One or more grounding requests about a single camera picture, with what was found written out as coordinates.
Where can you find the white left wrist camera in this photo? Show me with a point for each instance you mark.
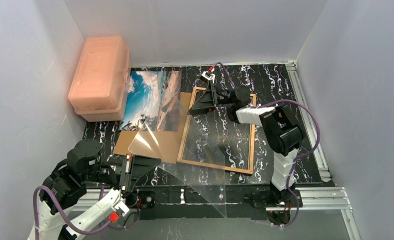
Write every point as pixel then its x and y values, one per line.
pixel 120 212

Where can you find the wooden picture frame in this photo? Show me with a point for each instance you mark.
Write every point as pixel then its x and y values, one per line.
pixel 216 132

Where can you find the clear acrylic sheet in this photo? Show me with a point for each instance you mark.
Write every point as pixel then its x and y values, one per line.
pixel 208 182

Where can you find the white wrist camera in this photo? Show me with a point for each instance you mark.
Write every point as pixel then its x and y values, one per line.
pixel 208 76
pixel 120 212

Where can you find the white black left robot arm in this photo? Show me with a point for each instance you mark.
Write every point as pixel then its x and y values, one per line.
pixel 61 191

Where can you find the brown fibreboard backing board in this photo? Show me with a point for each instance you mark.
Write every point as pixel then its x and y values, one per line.
pixel 160 135

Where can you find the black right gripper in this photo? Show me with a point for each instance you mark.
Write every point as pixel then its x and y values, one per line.
pixel 212 93

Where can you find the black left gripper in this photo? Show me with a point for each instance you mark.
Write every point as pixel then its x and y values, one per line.
pixel 125 172

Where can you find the beach landscape photo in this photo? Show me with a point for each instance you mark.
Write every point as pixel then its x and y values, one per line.
pixel 150 101

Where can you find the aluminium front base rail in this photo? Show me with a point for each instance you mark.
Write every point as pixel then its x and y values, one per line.
pixel 328 198

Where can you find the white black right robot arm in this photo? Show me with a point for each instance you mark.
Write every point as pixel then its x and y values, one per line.
pixel 283 132

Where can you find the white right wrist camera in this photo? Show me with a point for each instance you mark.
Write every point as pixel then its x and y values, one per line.
pixel 208 76

